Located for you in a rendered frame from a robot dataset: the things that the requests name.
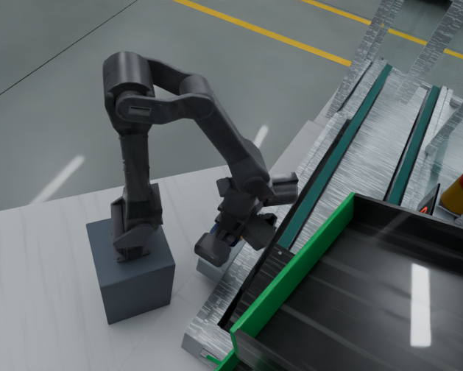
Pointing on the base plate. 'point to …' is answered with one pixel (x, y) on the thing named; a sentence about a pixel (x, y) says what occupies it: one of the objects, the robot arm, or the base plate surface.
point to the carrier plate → (261, 281)
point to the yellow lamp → (458, 199)
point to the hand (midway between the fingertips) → (227, 236)
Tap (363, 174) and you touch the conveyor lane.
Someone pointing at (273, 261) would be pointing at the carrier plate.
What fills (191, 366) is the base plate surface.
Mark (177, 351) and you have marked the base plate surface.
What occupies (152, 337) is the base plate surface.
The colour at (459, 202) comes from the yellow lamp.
